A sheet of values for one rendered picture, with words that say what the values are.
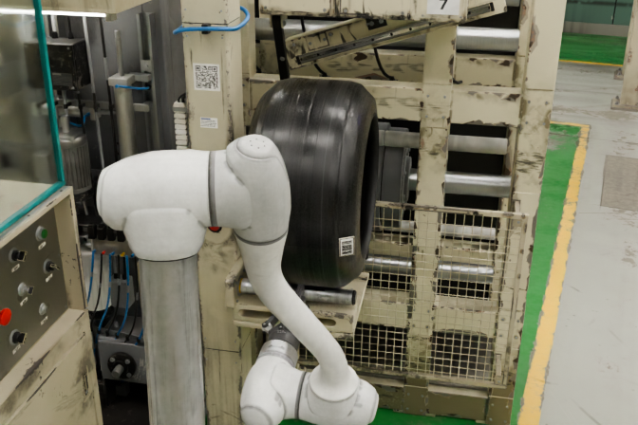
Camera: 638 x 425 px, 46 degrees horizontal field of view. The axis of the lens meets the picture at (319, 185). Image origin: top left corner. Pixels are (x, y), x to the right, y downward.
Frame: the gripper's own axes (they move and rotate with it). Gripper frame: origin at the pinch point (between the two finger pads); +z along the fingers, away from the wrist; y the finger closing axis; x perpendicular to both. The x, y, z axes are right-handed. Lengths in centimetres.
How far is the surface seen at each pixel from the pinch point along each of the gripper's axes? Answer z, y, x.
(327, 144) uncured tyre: 19.5, -4.2, -34.3
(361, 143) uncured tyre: 24.9, -12.2, -32.4
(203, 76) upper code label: 35, 33, -44
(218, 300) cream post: 25.0, 31.5, 25.6
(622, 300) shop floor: 179, -128, 129
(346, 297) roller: 19.1, -9.2, 14.1
